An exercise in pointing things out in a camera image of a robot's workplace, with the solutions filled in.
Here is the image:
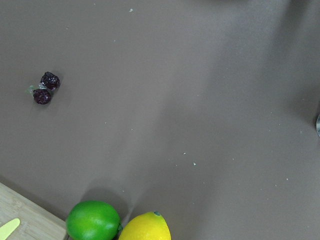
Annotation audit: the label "yellow lemon near board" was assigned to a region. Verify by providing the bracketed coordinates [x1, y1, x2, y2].
[118, 211, 172, 240]

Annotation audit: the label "bamboo cutting board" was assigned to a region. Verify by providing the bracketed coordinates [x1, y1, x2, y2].
[0, 183, 68, 240]

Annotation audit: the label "yellow plastic knife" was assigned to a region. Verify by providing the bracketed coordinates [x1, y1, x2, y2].
[0, 218, 21, 240]

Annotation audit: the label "green lime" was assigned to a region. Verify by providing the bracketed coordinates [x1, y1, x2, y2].
[65, 200, 122, 240]

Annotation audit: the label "dark red cherries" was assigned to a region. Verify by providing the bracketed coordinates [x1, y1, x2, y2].
[26, 71, 61, 105]

